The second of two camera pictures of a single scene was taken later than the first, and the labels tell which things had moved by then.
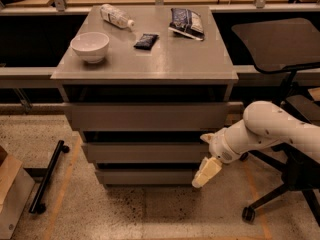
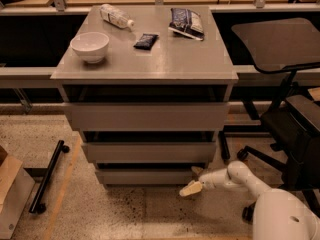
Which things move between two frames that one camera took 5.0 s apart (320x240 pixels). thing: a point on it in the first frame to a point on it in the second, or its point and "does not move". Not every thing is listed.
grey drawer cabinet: [140, 85] does not move
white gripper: [220, 147] to [209, 180]
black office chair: [282, 45] does not move
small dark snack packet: [146, 42] does not move
